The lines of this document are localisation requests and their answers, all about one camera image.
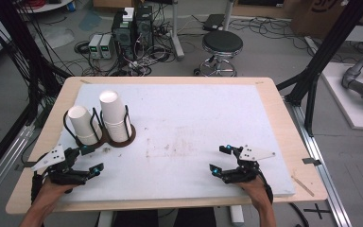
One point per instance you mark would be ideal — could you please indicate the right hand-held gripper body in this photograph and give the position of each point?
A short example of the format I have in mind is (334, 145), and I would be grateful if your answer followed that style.
(242, 175)

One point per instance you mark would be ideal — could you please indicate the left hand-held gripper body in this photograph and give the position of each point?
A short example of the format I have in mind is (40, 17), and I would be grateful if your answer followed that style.
(61, 171)

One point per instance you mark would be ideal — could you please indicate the tall stack of paper cups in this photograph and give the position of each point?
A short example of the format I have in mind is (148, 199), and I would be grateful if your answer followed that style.
(113, 110)

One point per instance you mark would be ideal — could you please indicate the person's right hand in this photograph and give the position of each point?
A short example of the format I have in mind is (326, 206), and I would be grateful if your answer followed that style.
(256, 192)

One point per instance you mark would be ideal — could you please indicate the person's left hand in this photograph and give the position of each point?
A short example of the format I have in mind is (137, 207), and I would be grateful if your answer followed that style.
(52, 192)

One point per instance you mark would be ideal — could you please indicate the short stack of paper cups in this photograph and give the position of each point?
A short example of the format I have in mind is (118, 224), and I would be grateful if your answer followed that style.
(82, 126)

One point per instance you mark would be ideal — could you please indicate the black tape strip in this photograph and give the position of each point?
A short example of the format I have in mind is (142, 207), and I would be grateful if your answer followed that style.
(26, 165)
(311, 161)

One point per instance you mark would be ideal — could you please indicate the white table leg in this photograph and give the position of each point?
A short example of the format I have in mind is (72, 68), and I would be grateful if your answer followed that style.
(105, 219)
(237, 216)

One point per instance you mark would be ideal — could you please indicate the white foam board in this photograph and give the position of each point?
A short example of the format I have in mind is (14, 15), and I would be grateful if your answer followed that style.
(186, 119)

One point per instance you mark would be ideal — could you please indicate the thin wooden stick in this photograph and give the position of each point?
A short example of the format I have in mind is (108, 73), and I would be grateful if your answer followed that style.
(302, 186)

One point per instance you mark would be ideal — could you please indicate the person's dark trousers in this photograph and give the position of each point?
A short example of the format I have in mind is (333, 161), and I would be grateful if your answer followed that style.
(135, 219)

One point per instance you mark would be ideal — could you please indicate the wooden table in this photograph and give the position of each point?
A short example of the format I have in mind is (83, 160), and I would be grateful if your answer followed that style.
(283, 104)

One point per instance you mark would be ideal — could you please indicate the black tape cross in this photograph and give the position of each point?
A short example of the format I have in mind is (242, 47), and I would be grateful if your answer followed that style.
(317, 210)

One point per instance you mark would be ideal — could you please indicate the grey power supply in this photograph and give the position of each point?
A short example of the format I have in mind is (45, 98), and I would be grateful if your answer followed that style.
(94, 45)
(106, 46)

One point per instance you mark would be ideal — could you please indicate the black round stool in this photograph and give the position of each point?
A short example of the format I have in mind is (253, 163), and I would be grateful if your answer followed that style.
(222, 41)

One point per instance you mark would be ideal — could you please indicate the black computer tower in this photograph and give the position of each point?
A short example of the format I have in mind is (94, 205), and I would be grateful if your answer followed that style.
(123, 38)
(144, 28)

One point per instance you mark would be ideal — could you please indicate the white platform board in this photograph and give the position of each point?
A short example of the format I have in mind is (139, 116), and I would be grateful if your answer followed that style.
(343, 101)

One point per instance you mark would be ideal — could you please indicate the white metal desk leg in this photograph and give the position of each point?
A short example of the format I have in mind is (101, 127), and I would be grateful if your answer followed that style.
(228, 14)
(176, 38)

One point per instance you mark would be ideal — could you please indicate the flat black device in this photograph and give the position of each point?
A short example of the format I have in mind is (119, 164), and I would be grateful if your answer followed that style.
(214, 22)

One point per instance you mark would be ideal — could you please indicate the small white box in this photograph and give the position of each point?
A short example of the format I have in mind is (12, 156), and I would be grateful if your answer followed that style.
(128, 14)

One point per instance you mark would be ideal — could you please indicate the round white table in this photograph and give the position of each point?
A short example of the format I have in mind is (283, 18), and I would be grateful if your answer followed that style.
(53, 6)

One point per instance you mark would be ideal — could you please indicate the cardboard box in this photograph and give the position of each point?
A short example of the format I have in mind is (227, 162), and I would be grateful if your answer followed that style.
(324, 15)

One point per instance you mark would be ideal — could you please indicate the aluminium rail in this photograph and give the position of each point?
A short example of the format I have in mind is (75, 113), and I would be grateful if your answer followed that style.
(6, 164)
(318, 157)

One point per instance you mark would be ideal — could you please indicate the black frame post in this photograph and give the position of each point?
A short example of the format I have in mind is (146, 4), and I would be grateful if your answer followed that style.
(324, 53)

